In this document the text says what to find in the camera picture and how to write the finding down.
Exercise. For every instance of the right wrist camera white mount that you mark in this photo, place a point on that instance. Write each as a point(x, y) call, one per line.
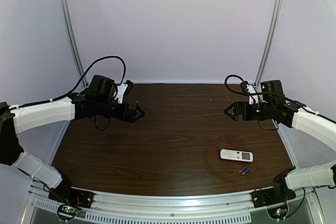
point(251, 90)

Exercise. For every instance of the white remote control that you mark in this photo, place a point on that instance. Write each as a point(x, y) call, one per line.
point(234, 155)

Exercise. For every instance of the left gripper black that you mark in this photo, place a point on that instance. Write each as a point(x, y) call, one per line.
point(130, 118)

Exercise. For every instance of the left circuit board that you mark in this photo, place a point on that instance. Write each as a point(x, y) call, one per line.
point(67, 212)

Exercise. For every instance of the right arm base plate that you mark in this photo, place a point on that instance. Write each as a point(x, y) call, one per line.
point(269, 196)

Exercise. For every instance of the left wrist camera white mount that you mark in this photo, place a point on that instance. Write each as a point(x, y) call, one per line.
point(123, 90)

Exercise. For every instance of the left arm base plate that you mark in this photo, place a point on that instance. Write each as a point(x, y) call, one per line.
point(71, 196)

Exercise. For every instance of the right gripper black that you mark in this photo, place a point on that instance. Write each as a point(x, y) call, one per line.
point(238, 112)

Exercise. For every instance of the right circuit board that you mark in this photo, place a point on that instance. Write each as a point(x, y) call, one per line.
point(278, 212)

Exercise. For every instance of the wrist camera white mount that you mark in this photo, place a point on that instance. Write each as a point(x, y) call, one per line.
point(123, 90)
point(251, 90)

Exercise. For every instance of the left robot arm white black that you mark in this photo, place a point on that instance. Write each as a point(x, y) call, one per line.
point(103, 97)

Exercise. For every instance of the front aluminium rail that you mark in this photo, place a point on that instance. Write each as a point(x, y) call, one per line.
point(221, 208)

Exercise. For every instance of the blue battery lower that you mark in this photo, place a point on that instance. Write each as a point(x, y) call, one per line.
point(245, 172)

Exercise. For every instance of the right aluminium frame post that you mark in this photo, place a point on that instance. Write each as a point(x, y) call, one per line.
point(276, 11)

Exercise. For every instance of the aluminium frame post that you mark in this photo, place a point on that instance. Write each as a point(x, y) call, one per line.
point(276, 11)
point(71, 36)

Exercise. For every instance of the circuit board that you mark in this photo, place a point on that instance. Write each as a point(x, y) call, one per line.
point(278, 212)
point(67, 212)

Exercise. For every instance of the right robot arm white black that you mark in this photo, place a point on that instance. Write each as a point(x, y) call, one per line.
point(271, 104)

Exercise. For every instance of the left aluminium frame post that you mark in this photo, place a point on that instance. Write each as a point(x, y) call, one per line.
point(71, 36)

